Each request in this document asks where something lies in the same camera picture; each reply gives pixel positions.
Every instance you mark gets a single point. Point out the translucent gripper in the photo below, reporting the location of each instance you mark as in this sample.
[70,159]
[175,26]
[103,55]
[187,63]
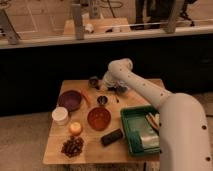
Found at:
[109,81]

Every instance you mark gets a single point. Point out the black dish brush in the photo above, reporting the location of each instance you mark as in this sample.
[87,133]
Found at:
[94,82]

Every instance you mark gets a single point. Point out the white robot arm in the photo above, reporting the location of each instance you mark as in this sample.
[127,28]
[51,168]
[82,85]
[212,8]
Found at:
[184,134]

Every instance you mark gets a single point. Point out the small metal cup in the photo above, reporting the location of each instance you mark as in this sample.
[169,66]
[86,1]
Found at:
[102,100]

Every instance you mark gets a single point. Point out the white paper cup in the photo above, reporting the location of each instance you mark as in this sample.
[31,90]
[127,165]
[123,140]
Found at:
[60,115]

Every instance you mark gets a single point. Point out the crumpled blue foil wrapper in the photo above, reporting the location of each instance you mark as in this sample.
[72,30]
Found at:
[121,89]

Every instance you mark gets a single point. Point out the orange carrot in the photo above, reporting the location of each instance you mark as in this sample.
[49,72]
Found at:
[86,97]

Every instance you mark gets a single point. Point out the orange bowl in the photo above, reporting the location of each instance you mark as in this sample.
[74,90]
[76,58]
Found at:
[99,118]

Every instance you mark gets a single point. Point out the purple bowl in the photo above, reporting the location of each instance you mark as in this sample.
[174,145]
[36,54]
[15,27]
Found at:
[71,100]

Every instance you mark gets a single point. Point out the black rectangular block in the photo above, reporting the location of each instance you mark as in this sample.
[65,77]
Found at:
[111,137]

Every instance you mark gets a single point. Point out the wooden table in background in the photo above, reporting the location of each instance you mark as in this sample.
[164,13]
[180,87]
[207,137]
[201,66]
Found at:
[98,26]

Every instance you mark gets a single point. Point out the green plastic tray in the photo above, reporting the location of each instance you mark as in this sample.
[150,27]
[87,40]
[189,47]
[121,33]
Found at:
[134,122]

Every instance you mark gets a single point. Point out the yellow apple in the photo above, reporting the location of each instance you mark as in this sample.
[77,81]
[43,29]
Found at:
[75,128]

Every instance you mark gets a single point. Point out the clear plastic bag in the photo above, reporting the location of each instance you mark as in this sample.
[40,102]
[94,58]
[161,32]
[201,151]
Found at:
[150,139]

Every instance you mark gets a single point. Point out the bunch of brown grapes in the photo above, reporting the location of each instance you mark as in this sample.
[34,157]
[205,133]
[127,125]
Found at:
[73,146]

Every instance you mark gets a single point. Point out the grey metal post middle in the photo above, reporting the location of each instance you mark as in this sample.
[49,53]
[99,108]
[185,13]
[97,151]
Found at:
[78,21]

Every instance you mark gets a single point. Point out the grey metal post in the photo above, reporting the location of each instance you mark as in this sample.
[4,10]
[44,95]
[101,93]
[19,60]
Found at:
[8,29]
[78,21]
[170,25]

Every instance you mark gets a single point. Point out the grey metal post right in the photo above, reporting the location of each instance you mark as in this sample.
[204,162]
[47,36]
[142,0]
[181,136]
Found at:
[170,25]

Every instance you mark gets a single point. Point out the grey metal post left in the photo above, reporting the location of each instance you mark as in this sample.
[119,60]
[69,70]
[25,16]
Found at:
[8,29]

